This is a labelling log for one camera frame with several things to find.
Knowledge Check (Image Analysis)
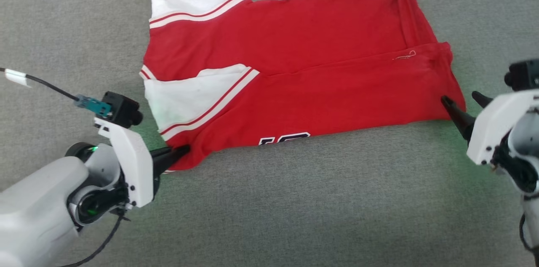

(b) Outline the teal cable connector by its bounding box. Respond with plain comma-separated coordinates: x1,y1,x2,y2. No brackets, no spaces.
75,95,112,117

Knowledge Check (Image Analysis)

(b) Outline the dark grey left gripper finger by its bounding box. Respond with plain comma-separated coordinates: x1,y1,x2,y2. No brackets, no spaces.
150,145,191,177

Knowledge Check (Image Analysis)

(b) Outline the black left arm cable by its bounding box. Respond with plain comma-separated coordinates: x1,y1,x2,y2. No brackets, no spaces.
61,212,131,267

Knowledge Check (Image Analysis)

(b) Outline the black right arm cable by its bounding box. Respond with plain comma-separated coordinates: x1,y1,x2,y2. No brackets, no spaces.
518,212,539,256

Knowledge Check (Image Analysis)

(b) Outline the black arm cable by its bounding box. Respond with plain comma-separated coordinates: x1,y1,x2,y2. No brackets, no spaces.
518,212,539,256
61,212,131,267

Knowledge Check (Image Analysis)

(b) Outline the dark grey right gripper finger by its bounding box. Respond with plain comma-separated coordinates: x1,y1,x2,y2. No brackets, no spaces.
471,91,494,108
440,96,477,142

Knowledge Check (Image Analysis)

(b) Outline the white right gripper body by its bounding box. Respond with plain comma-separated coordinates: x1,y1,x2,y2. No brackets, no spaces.
466,89,539,166

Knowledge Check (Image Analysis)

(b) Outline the black cable with white tag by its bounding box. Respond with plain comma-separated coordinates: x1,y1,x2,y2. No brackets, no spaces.
0,67,80,101

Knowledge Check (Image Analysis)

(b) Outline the red and white jersey garment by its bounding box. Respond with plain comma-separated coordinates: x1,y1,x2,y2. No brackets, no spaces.
139,0,467,171

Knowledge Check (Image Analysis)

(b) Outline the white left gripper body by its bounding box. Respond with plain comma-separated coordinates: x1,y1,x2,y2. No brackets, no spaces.
93,117,155,208

